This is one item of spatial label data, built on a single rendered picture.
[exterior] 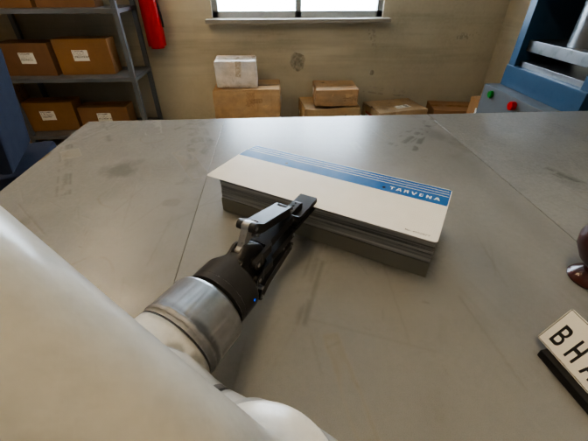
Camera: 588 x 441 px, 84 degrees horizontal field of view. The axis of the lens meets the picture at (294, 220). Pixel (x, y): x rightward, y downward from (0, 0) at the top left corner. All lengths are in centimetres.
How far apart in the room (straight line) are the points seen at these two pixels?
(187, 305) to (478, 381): 34
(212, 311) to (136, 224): 40
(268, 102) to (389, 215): 263
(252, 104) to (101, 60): 126
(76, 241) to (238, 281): 41
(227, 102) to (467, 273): 273
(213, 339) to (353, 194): 33
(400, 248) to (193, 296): 33
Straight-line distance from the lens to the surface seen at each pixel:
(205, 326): 33
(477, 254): 65
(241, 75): 309
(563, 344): 53
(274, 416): 22
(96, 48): 337
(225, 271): 36
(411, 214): 53
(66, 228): 76
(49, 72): 356
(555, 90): 234
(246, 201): 64
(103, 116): 353
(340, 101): 316
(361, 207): 52
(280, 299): 50
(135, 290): 56
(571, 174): 104
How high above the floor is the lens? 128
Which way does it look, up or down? 36 degrees down
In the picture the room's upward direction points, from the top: straight up
